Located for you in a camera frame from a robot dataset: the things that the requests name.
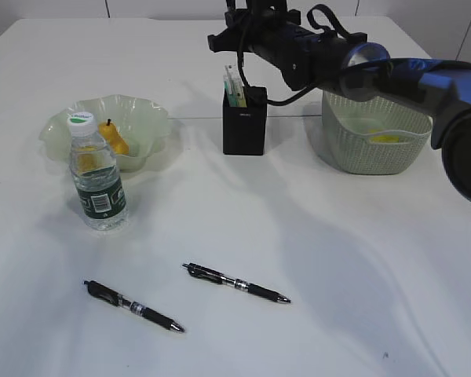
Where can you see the black square pen holder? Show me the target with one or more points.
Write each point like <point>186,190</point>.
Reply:
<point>243,130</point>

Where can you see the clear plastic ruler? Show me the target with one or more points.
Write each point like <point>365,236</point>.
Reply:
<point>234,76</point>

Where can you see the green woven plastic basket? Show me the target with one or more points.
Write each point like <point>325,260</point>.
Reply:
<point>347,124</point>

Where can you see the yellow waste paper wrapper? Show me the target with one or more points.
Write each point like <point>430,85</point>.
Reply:
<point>384,136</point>

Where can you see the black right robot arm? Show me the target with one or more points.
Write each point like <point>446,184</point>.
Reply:
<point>315,51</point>

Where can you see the green ruffled glass plate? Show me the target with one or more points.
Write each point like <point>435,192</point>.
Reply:
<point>142,124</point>

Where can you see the yellow pear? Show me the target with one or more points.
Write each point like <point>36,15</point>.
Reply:
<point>110,133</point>

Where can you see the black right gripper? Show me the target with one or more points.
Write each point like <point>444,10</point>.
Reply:
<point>275,39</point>

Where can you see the mint green pen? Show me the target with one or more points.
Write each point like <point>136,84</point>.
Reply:
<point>229,92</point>

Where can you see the clear water bottle green label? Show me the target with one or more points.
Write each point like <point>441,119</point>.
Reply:
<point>95,174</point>

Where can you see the black pen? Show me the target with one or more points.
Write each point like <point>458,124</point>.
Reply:
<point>215,277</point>
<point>257,94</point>
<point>106,294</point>

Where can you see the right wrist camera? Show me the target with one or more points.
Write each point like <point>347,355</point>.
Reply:
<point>258,8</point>

